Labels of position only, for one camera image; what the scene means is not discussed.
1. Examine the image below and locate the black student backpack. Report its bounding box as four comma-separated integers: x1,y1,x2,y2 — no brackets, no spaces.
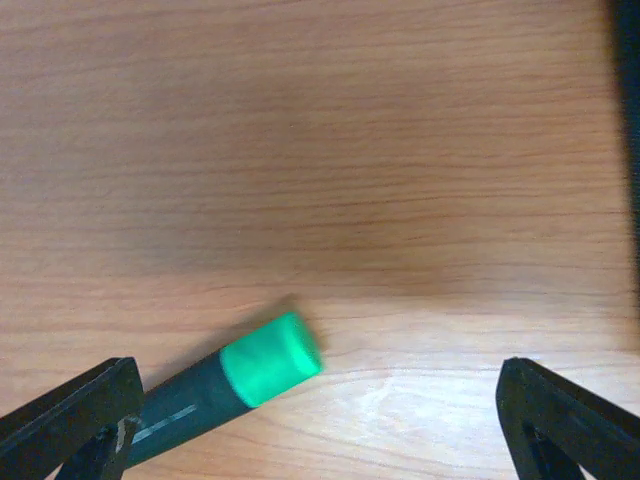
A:
612,0,640,351

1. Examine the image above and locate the green highlighter marker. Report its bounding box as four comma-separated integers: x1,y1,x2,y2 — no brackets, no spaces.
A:
127,312,323,468

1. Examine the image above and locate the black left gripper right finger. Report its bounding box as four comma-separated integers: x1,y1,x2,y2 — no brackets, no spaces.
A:
496,357,639,479

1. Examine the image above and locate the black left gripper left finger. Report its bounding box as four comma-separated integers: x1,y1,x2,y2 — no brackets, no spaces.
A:
1,357,144,479

